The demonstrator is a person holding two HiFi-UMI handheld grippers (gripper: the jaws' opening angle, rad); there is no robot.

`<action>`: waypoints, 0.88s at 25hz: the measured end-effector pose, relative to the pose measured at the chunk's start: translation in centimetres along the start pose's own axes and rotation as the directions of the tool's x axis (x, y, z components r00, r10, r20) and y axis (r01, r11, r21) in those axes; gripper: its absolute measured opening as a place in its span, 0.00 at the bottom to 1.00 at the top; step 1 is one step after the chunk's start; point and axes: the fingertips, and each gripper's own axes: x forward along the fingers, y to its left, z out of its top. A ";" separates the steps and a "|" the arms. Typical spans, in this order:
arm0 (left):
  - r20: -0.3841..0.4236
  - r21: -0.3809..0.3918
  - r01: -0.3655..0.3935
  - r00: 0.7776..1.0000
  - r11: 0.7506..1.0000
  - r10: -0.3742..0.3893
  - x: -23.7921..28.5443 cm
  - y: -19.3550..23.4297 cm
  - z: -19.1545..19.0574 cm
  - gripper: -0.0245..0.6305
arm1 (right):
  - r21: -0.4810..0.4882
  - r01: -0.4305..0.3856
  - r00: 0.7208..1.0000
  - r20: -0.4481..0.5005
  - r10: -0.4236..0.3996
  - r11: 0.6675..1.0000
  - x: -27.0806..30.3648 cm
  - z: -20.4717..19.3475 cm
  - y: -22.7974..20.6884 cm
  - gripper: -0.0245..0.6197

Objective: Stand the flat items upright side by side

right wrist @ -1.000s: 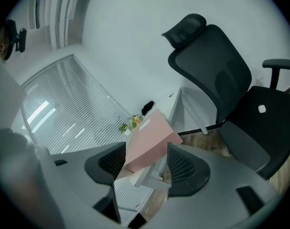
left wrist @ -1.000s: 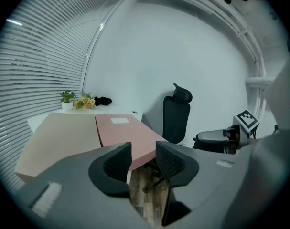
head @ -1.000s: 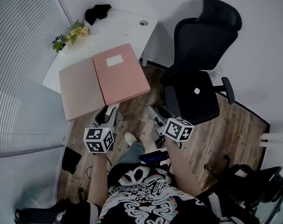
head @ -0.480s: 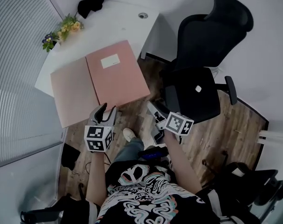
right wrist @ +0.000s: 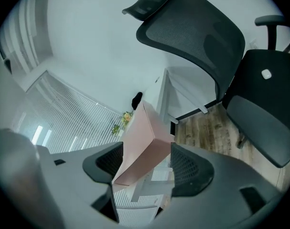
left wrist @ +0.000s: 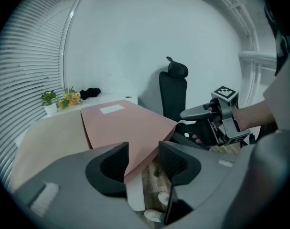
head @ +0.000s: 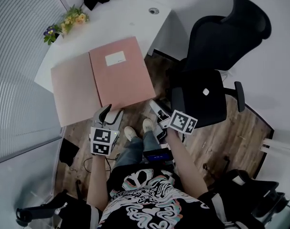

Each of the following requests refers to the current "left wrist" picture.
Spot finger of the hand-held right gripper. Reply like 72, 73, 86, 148
180, 101, 222, 121

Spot black crumpled cloth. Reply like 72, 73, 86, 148
79, 87, 101, 101

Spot person's right hand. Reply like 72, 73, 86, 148
192, 133, 205, 145

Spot black office chair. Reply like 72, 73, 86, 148
158, 56, 200, 150

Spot white wall pipes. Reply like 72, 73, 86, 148
202, 0, 279, 106

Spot beige folder item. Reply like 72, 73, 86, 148
10, 110, 91, 193

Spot white pot with small flowers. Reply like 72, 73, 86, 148
40, 89, 59, 116

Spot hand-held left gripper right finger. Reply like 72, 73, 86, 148
158, 141, 241, 211

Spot person's right forearm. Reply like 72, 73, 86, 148
232, 99, 277, 131

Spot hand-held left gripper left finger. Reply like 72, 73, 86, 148
13, 141, 133, 224

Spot orange and yellow flower bunch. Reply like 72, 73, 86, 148
57, 85, 83, 109

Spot person's white shoe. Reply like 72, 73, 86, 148
157, 191, 171, 207
144, 208, 165, 223

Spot pink folder item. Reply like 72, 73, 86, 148
80, 99, 178, 184

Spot grey window blinds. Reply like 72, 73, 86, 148
0, 0, 73, 190

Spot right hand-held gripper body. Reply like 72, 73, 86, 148
199, 86, 251, 150

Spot person's light grey top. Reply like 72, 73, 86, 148
237, 52, 290, 229

